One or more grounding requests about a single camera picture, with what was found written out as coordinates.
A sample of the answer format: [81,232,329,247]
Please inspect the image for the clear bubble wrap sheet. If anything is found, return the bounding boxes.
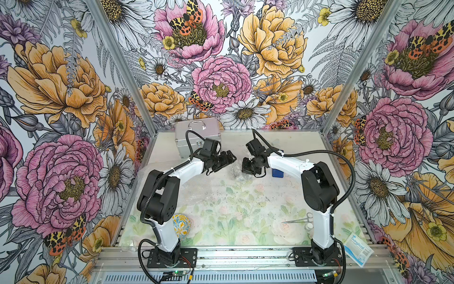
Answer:
[229,161,253,182]

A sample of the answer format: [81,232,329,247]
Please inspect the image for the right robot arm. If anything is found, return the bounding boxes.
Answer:
[242,138,340,266]

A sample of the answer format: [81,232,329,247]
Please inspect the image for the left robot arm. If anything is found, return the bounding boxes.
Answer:
[137,138,236,268]

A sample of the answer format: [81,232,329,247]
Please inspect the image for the blue tape dispenser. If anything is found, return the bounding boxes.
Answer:
[272,169,284,178]

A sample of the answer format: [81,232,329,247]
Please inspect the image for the silver aluminium case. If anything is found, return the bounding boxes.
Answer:
[175,118,221,158]

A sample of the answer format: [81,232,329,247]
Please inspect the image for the upside-down yellow blue bowl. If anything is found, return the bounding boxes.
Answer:
[172,214,192,240]

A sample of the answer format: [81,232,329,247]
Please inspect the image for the silver scissors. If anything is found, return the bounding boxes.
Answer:
[282,213,313,224]

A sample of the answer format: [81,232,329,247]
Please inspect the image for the small white tape roll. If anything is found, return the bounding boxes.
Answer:
[305,222,313,231]

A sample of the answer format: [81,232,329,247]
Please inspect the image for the white blue packet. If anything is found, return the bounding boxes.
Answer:
[344,233,374,268]

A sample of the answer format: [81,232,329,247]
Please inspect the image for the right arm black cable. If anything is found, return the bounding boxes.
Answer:
[251,128,357,284]

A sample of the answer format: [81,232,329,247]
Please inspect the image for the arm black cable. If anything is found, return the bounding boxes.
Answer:
[137,129,210,284]
[251,128,357,284]

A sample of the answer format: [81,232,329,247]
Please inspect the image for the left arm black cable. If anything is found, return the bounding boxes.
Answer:
[137,129,210,284]

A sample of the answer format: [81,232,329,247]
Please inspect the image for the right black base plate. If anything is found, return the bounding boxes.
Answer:
[288,247,344,267]

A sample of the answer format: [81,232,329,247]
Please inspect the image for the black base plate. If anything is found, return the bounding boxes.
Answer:
[145,248,197,269]
[288,247,344,267]

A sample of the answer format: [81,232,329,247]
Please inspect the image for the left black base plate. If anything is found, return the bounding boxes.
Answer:
[145,248,197,269]

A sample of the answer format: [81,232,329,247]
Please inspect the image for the aluminium front rail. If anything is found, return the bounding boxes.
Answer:
[93,245,395,272]

